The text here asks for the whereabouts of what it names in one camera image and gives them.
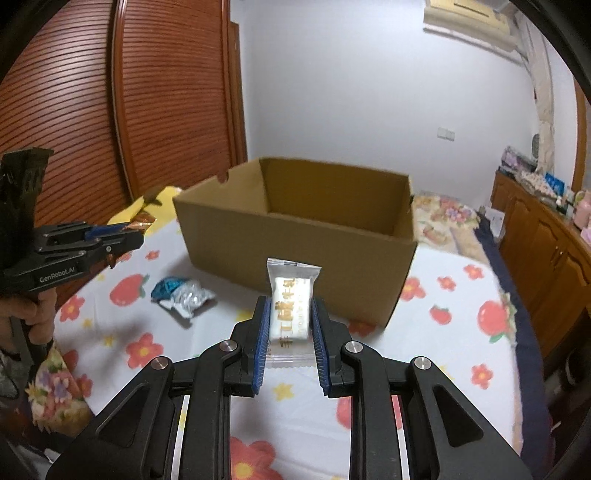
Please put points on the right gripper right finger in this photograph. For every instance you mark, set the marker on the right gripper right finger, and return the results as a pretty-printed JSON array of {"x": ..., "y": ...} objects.
[{"x": 412, "y": 404}]

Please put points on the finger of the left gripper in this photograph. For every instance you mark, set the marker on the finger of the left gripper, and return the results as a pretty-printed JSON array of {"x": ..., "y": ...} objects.
[
  {"x": 104, "y": 229},
  {"x": 113, "y": 244}
]

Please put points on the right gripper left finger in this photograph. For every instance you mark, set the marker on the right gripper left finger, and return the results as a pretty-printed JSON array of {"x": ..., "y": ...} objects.
[{"x": 173, "y": 409}]

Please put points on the orange snack wrapper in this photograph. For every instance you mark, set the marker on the orange snack wrapper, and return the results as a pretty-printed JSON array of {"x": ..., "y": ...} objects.
[{"x": 142, "y": 221}]

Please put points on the blue foil snack packet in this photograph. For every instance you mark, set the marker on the blue foil snack packet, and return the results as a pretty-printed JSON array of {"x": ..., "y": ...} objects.
[{"x": 164, "y": 288}]

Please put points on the silver foil snack packet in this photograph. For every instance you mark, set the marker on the silver foil snack packet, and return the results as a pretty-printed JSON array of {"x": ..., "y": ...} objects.
[{"x": 186, "y": 299}]

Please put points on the white small snack bar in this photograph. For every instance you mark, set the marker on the white small snack bar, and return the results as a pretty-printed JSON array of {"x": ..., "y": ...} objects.
[{"x": 292, "y": 286}]

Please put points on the person's left hand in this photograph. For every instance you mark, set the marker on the person's left hand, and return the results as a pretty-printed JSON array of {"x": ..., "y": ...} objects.
[{"x": 39, "y": 315}]

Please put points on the white fruit-print blanket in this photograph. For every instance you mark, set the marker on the white fruit-print blanket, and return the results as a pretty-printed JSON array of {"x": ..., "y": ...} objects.
[{"x": 154, "y": 302}]

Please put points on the yellow plush toy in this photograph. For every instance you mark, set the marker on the yellow plush toy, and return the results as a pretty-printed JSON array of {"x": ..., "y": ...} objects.
[{"x": 157, "y": 204}]

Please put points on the wooden sliding wardrobe door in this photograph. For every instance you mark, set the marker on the wooden sliding wardrobe door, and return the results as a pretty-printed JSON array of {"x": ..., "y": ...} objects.
[{"x": 128, "y": 95}]

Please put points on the wooden sideboard cabinet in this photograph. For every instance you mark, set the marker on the wooden sideboard cabinet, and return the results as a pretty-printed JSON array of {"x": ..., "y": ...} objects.
[{"x": 547, "y": 259}]

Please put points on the floral quilt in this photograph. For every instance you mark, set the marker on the floral quilt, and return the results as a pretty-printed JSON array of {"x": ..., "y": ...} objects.
[{"x": 446, "y": 224}]

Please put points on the brown cardboard box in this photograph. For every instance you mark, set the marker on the brown cardboard box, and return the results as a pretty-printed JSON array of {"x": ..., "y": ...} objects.
[{"x": 356, "y": 223}]

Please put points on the pink bottle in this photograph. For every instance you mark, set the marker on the pink bottle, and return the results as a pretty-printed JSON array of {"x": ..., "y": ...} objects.
[{"x": 581, "y": 216}]

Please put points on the small white fan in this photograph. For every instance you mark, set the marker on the small white fan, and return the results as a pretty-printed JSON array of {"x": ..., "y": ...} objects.
[{"x": 535, "y": 146}]

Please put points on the beige curtain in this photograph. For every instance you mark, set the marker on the beige curtain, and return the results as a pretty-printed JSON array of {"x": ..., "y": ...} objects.
[{"x": 539, "y": 66}]

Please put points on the white air conditioner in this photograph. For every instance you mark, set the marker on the white air conditioner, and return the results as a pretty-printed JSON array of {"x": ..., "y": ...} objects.
[{"x": 474, "y": 19}]

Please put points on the white wall switch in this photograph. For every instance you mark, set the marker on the white wall switch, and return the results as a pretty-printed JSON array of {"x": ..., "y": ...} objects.
[{"x": 445, "y": 134}]

